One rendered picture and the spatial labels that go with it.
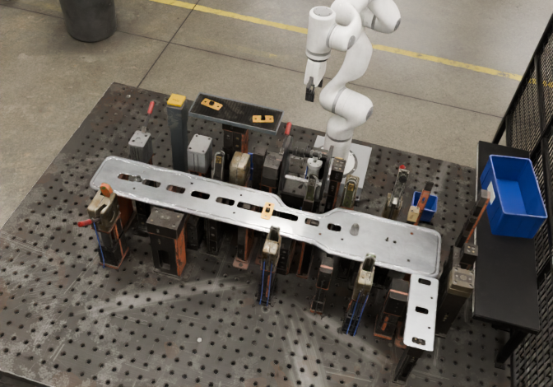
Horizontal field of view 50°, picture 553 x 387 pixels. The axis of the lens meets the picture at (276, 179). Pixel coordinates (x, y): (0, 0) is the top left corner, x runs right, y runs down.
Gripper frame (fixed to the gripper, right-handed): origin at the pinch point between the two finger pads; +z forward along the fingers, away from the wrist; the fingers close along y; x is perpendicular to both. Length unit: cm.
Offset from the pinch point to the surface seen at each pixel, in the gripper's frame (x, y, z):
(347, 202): 20.2, 5.8, 43.9
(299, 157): -1.1, 5.6, 28.2
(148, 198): -51, 37, 43
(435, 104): 38, -204, 142
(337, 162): 12.2, -2.1, 32.4
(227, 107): -38.2, -8.3, 26.4
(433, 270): 58, 23, 46
